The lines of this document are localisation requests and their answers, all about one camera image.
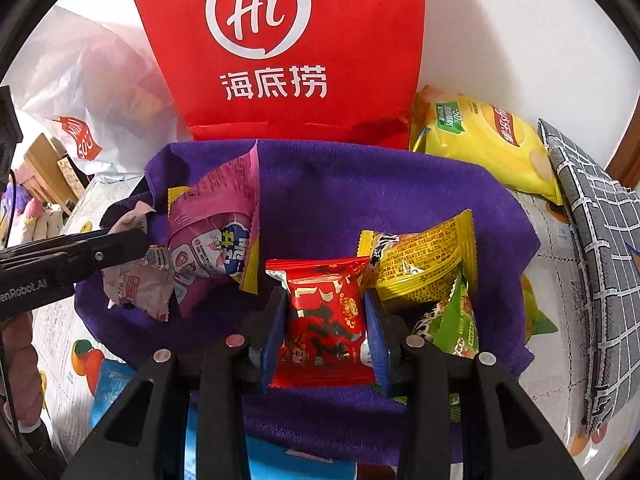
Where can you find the purple towel lined box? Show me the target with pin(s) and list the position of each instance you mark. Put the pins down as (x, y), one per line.
(320, 200)

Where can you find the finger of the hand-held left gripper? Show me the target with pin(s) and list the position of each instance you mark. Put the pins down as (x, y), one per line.
(100, 255)

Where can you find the white plastic bag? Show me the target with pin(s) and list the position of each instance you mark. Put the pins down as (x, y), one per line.
(75, 70)

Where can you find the yellow snack packet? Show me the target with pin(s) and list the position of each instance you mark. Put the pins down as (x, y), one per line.
(420, 260)

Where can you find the fruit print bed sheet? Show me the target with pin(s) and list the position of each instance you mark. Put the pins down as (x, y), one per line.
(550, 360)

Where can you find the pink plush toy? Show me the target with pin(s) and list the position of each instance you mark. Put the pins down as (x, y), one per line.
(35, 215)

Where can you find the person's left forearm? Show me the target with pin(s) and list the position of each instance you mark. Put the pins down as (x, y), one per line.
(20, 370)

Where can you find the blue tissue pack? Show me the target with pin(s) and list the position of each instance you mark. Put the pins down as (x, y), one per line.
(280, 465)

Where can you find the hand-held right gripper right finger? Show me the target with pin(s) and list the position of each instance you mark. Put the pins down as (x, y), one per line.
(377, 345)

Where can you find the white pink snack packet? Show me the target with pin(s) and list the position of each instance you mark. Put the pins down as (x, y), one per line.
(140, 285)

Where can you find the yellow chips bag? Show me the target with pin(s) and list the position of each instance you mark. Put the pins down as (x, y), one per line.
(480, 150)

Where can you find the red snack packet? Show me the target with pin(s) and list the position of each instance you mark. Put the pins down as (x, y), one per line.
(325, 320)

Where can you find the green snack packet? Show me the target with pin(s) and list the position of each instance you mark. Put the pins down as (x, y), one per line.
(457, 325)

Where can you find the grey checked folded cloth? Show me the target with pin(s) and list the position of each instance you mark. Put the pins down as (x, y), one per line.
(600, 260)

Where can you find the wooden headboard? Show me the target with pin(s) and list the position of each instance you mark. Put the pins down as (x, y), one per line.
(45, 155)

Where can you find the brown wooden door frame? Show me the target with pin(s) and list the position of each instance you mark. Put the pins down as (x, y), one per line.
(627, 160)

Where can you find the purple snack packet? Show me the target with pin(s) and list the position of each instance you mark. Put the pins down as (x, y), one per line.
(215, 210)

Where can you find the red paper bag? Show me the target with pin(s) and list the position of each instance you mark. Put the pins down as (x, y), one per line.
(165, 35)

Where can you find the brown framed picture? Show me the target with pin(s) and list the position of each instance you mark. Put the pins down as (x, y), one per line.
(67, 175)

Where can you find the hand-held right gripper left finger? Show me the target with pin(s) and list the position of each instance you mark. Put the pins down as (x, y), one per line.
(272, 340)

